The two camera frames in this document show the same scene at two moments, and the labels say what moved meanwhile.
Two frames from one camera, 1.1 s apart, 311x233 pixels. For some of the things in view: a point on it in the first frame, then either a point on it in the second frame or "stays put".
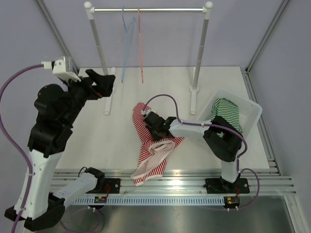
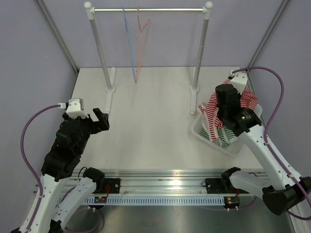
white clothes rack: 194,90 stays put
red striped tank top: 153,158 to 248,99
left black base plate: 111,186 stays put
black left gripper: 104,84 to 101,124
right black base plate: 241,185 stays put
